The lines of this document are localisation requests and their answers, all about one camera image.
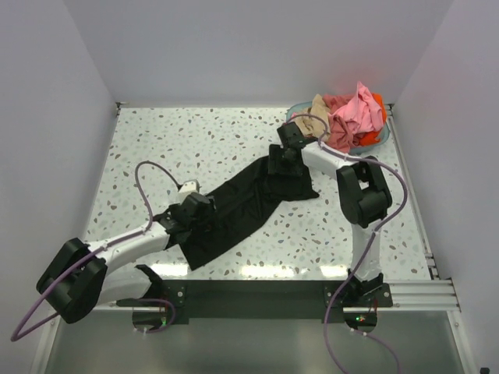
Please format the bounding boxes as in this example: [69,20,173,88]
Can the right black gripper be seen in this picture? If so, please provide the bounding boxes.
[267,145,301,180]

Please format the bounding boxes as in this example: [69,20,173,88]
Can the black t-shirt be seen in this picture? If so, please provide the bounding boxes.
[180,156,319,270]

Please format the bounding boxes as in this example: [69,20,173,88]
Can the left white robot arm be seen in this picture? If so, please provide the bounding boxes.
[36,192,216,323]

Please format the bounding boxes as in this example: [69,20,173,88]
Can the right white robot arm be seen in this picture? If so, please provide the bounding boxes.
[268,122,392,306]

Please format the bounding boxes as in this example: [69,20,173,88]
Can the beige t-shirt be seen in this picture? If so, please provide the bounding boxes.
[292,94,329,138]

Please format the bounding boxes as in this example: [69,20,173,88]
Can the teal plastic laundry basket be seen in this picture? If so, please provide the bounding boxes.
[286,101,391,156]

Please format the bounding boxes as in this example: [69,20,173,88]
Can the pink t-shirt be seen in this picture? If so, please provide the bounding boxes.
[323,81,369,153]

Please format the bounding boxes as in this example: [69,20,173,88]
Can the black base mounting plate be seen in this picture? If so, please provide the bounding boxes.
[132,278,393,326]

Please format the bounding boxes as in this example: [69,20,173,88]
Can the orange t-shirt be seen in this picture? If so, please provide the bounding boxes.
[356,87,387,144]

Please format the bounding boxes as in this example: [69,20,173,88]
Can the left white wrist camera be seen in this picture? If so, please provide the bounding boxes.
[179,179,200,195]

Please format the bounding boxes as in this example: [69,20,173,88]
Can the aluminium frame rail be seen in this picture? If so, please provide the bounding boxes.
[102,273,458,316]

